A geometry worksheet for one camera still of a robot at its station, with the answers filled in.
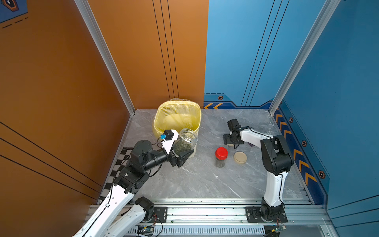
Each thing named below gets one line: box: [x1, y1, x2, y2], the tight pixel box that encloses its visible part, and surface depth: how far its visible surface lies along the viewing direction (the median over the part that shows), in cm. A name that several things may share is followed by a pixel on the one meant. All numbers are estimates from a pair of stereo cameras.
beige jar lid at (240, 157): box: [233, 151, 248, 164], surface depth 94 cm
